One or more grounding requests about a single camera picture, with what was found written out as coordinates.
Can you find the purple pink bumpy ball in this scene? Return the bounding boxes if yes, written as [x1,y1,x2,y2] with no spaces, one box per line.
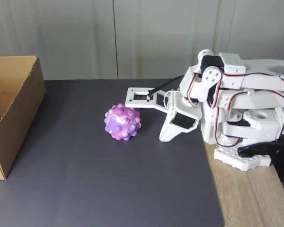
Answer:
[104,103,142,141]

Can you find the brown cardboard box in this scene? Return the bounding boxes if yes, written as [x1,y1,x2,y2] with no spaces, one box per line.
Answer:
[0,55,47,180]

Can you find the dark grey table mat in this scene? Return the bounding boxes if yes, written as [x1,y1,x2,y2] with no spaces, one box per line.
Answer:
[0,79,226,227]

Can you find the black table clamp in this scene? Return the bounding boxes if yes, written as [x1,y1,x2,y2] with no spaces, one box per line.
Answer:
[237,142,284,183]

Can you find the black camera cable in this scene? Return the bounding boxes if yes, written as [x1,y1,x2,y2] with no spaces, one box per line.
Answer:
[147,75,186,96]

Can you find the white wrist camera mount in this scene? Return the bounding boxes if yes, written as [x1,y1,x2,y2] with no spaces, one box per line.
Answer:
[124,87,173,114]

